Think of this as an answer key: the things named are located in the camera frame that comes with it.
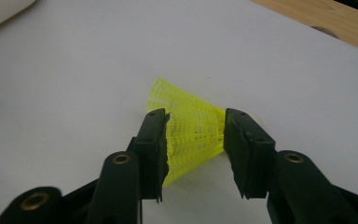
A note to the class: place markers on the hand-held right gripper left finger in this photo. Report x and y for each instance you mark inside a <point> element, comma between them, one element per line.
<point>150,149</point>

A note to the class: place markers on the white plastic basket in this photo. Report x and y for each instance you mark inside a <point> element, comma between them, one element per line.
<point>0,12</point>

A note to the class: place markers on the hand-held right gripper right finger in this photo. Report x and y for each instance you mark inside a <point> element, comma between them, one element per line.
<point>248,155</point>

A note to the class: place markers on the yellow plastic shuttlecock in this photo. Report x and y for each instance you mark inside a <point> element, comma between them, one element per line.
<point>192,124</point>

